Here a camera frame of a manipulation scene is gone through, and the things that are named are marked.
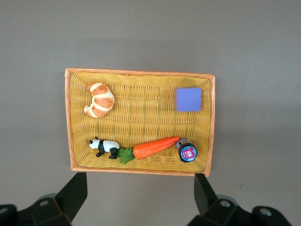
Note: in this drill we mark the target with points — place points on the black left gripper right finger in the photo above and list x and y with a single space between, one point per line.
211 209

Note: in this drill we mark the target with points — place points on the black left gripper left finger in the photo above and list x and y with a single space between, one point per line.
61 207

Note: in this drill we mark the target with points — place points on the yellow orange-rimmed wicker basket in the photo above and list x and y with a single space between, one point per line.
141 117

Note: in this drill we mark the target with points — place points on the small bottle with printed lid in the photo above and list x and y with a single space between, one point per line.
188 151

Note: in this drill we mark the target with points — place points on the toy panda figure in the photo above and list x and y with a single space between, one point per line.
105 147

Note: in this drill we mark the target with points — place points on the orange toy carrot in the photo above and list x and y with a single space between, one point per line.
155 146

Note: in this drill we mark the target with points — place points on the purple foam cube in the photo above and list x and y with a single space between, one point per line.
188 100

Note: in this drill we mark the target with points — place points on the toy croissant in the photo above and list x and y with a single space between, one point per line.
102 100

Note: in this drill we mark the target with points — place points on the brown table cover sheet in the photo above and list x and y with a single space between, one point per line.
150 35

